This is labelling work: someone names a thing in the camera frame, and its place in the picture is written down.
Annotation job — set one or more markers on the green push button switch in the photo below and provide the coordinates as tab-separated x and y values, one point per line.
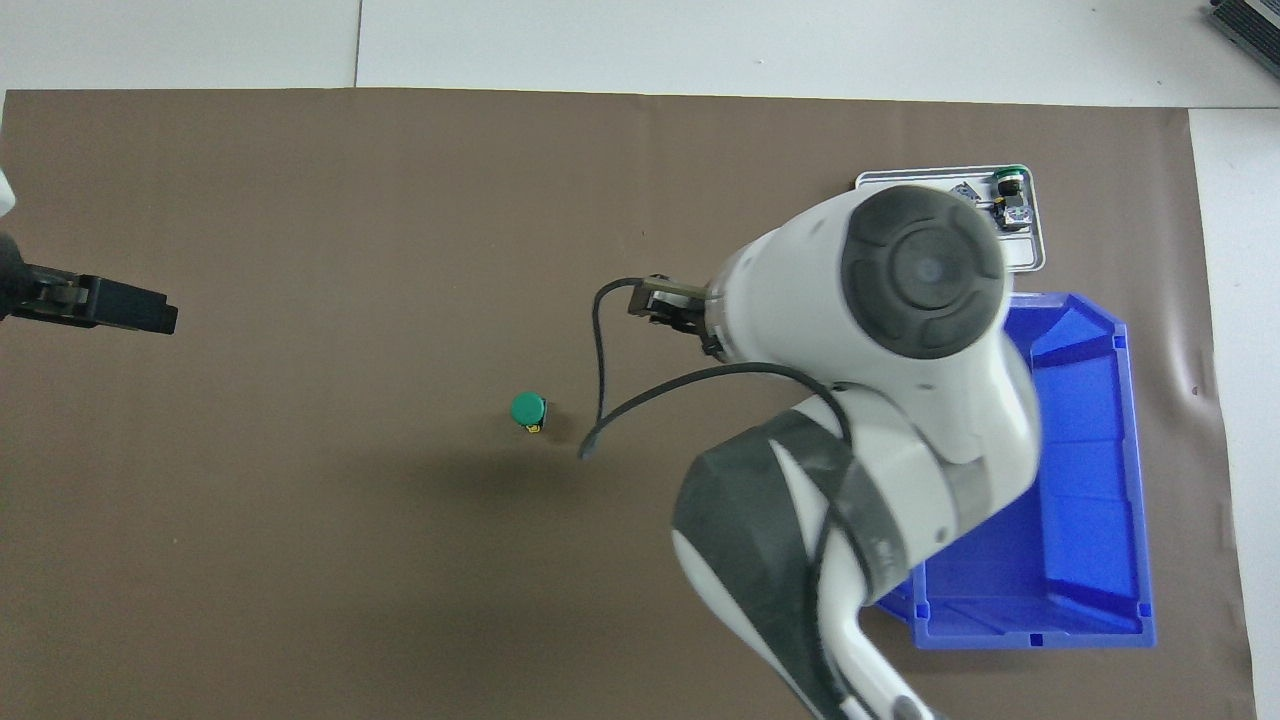
1013	212
526	408
968	190

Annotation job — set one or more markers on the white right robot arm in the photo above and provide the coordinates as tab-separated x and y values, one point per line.
800	300

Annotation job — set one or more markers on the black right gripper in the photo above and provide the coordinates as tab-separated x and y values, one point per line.
668	312

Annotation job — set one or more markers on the grey metal tray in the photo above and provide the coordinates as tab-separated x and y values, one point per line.
1035	250

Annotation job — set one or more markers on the brown paper table mat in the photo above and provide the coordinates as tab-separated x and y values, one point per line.
300	550

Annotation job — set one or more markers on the grey ribbed device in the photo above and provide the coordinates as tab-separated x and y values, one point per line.
1250	22

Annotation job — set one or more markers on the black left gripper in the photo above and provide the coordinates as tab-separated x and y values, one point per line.
8	280

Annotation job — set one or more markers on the blue plastic storage bin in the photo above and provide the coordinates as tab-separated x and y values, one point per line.
1090	500

